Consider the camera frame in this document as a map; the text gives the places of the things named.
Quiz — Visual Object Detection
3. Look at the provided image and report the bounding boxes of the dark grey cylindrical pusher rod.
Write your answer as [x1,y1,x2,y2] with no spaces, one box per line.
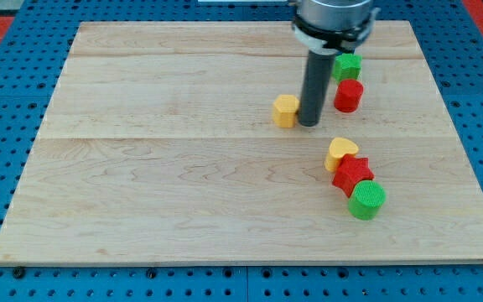
[298,50,335,127]

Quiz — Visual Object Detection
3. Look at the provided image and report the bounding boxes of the yellow hexagon block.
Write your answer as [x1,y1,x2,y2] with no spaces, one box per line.
[272,95,299,128]

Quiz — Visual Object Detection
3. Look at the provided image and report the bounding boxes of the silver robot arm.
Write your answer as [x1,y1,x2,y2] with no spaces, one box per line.
[292,0,380,127]

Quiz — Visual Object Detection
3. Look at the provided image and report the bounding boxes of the green star block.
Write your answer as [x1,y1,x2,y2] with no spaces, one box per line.
[332,54,362,83]

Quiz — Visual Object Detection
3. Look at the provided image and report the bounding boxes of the red cylinder block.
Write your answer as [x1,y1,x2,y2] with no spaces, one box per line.
[334,79,364,113]

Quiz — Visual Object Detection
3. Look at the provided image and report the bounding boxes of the yellow heart block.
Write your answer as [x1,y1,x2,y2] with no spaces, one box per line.
[324,137,359,172]

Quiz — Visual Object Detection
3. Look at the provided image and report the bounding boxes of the red star block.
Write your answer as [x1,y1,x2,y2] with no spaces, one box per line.
[332,154,375,197]

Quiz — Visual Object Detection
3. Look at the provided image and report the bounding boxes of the green cylinder block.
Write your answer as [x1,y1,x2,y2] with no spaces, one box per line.
[348,180,387,221]

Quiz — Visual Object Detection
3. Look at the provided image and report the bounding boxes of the light wooden board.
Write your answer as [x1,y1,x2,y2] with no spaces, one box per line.
[0,21,483,267]

